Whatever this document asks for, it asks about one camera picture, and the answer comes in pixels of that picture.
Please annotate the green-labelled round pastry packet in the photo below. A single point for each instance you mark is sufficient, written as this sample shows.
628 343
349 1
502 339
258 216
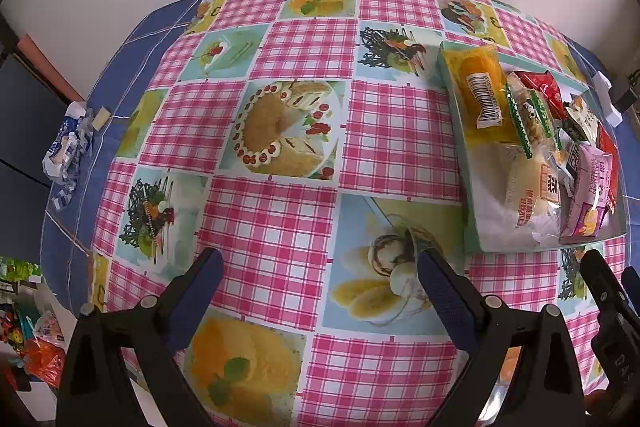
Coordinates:
530 122

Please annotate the green plastic bag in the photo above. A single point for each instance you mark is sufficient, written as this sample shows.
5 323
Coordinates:
20 272

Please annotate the red snack packet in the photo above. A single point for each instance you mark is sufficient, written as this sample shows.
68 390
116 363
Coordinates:
542 87

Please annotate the pink checked printed tablecloth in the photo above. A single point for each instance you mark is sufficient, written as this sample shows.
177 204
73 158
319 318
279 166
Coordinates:
300 157

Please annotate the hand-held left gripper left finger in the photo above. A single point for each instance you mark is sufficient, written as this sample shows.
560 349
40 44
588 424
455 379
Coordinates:
200 292

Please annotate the round bun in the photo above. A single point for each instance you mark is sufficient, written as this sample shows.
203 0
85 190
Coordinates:
535 192

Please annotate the white packet with orange print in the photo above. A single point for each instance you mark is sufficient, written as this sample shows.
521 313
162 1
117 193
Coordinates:
582 117

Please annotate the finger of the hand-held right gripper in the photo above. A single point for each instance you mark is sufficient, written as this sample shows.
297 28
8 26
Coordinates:
607 292
632 287

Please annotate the brown and red small packet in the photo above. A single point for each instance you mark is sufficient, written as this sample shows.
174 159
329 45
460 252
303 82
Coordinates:
607 147

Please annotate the white plastic clip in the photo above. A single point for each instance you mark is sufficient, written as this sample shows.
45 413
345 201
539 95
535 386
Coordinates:
607 99

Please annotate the dark cabinet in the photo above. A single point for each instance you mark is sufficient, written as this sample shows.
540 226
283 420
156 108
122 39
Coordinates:
25 117

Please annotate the crumpled blue and white packet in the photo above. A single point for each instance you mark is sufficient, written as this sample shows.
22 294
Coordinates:
62 147

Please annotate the yellow cake packet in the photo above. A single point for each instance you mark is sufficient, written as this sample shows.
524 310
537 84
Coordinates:
475 67

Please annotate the small cream block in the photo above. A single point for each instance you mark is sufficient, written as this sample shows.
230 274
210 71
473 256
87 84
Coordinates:
101 118

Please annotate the dark grey device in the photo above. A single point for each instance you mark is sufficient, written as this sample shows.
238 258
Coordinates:
627 94

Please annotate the purple swiss roll packet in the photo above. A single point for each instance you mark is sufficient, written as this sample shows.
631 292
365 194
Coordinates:
585 202

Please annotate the white tray with teal rim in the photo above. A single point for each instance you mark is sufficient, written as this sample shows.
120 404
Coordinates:
510 243

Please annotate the white plastic bag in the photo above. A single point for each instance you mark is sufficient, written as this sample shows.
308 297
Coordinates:
49 327

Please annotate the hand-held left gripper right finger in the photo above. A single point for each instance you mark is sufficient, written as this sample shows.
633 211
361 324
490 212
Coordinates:
442 297

